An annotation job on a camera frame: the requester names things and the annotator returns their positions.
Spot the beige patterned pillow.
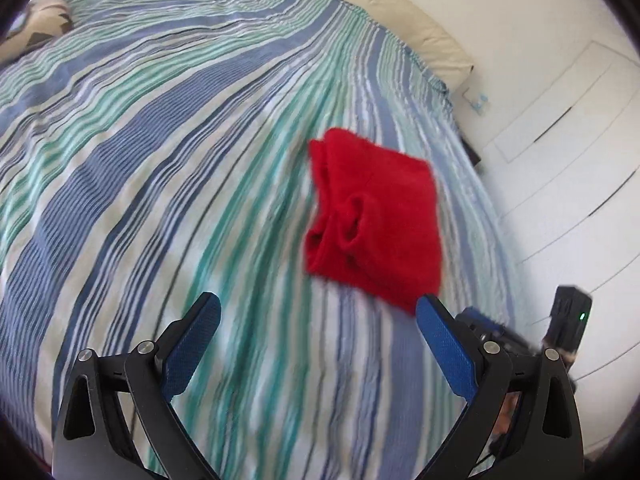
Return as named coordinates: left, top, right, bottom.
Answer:
left=0, top=0, right=76, bottom=63

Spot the striped bed sheet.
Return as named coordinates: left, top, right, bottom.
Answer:
left=0, top=0, right=521, bottom=480

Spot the red sweater with white rabbit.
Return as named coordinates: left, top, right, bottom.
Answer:
left=305, top=127, right=443, bottom=316

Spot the cream padded headboard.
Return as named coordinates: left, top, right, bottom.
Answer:
left=252, top=0, right=475, bottom=93

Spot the dark wooden nightstand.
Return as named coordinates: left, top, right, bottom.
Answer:
left=462, top=135, right=486, bottom=173

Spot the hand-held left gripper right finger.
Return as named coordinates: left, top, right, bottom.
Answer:
left=412, top=294, right=586, bottom=480

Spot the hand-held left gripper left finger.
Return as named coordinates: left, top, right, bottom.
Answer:
left=51, top=291, right=222, bottom=480

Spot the white wardrobe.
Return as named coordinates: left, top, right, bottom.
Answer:
left=472, top=40, right=640, bottom=461

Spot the white wall socket panel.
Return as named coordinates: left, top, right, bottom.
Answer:
left=462, top=87, right=490, bottom=115

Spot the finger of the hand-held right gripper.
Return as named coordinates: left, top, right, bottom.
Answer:
left=455, top=309, right=533, bottom=356

